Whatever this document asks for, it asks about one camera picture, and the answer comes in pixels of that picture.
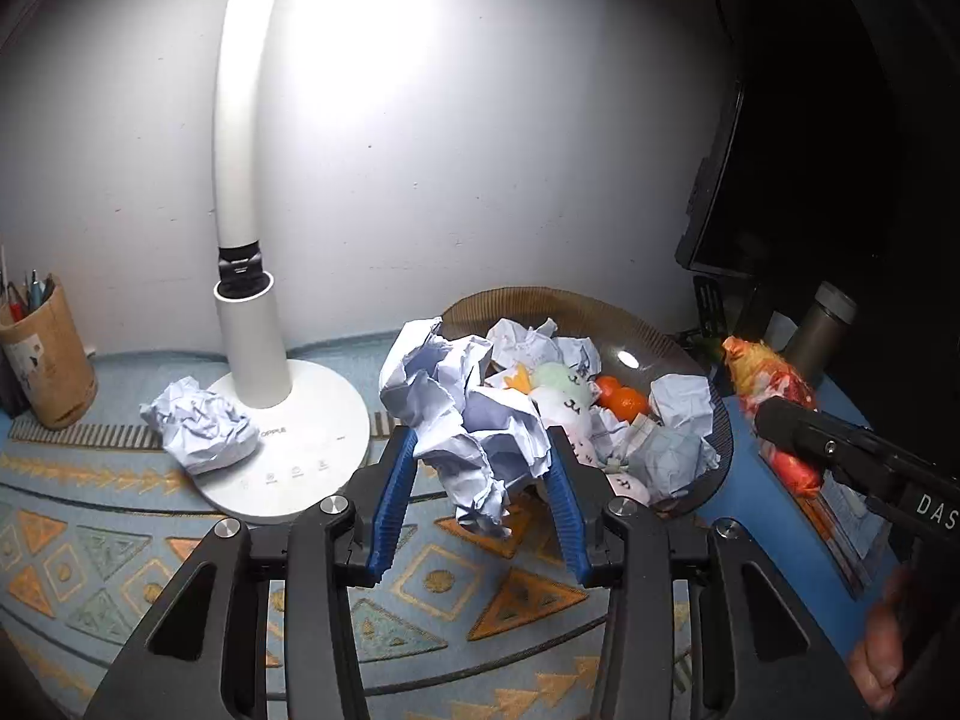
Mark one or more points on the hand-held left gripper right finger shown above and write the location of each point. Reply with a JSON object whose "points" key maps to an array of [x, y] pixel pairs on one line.
{"points": [[570, 510]]}

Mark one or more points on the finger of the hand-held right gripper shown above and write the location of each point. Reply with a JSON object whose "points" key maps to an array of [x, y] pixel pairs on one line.
{"points": [[817, 439]]}

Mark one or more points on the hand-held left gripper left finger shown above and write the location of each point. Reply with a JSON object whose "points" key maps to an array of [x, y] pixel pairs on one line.
{"points": [[390, 510]]}

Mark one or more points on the orange red snack packet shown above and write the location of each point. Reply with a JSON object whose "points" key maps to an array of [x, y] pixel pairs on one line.
{"points": [[765, 375]]}

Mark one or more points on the white paper ball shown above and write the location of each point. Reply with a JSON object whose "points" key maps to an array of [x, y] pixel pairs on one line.
{"points": [[679, 405], [611, 433], [671, 465], [519, 341], [199, 427], [577, 356], [450, 405]]}

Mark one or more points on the orange tangerine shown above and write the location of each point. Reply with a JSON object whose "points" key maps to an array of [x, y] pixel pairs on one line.
{"points": [[630, 405], [607, 388]]}

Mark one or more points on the golden ribbed glass bowl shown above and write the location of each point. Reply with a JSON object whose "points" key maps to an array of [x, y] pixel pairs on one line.
{"points": [[697, 367]]}

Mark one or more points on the person's right hand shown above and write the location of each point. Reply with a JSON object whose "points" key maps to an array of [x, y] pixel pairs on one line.
{"points": [[877, 652]]}

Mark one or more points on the metal thermos bottle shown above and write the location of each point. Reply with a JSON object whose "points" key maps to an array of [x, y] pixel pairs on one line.
{"points": [[817, 330]]}

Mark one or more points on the white desk lamp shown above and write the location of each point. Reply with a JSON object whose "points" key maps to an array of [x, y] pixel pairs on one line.
{"points": [[247, 360]]}

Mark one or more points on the patterned woven table mat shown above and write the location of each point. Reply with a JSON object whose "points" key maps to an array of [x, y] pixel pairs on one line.
{"points": [[90, 555]]}

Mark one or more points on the black monitor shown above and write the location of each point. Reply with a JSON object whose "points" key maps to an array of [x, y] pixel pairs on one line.
{"points": [[810, 127]]}

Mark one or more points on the beige pen holder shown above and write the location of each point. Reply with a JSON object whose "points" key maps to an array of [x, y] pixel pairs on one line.
{"points": [[49, 375]]}

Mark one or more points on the bunch of pens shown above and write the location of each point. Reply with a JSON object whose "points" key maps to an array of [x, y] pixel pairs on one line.
{"points": [[34, 292]]}

